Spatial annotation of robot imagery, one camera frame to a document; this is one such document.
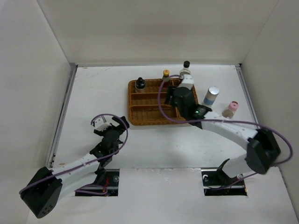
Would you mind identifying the red sauce bottle green label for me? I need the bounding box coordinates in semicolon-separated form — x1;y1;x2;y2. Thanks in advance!
161;70;171;92

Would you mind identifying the tall soy sauce bottle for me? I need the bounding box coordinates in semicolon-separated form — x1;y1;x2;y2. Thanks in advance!
179;61;191;79

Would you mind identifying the small black-capped glass jar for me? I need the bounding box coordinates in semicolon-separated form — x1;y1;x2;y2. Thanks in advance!
135;77;146;93

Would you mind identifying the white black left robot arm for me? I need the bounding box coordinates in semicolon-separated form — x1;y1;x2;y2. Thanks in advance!
19;113;129;218

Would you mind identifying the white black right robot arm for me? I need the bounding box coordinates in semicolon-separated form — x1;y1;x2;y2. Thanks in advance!
165;86;281;186

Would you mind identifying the brown wicker divided tray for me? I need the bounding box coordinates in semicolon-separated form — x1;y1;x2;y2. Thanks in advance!
128;79;184;126

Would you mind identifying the silver-lid jar blue label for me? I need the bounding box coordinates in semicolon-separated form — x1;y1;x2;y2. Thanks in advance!
203;86;220;107

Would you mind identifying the pink-lid spice jar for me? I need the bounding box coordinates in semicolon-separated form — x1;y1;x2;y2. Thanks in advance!
222;101;239;119

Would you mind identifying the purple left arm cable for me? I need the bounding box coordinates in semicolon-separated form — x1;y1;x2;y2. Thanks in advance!
18;113;130;196

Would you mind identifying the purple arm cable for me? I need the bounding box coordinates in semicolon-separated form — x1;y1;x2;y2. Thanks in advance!
18;113;130;196
157;74;294;189

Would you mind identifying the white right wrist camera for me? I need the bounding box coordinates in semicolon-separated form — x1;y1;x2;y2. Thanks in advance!
178;74;194;90

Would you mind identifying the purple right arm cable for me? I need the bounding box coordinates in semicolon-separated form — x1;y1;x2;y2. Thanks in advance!
157;74;294;189

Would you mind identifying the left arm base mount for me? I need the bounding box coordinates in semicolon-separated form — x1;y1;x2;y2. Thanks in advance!
75;169;120;197

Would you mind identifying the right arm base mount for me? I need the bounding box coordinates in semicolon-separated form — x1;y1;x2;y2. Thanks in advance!
201;168;247;196

